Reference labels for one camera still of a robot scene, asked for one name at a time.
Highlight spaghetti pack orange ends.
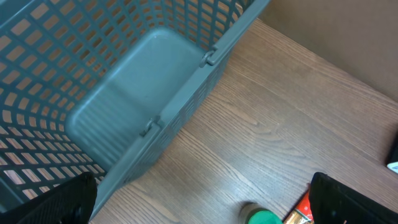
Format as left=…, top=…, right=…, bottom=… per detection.
left=283, top=191, right=314, bottom=224

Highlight green lid jar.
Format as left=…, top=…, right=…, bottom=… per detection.
left=238, top=202, right=282, bottom=224

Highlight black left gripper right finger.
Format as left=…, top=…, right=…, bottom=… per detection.
left=309, top=172, right=397, bottom=224

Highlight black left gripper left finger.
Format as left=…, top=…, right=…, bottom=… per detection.
left=1, top=172, right=97, bottom=224

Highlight grey plastic shopping basket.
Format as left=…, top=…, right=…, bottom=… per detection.
left=1, top=0, right=267, bottom=213

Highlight white barcode scanner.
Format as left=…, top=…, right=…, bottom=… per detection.
left=385, top=134, right=398, bottom=174

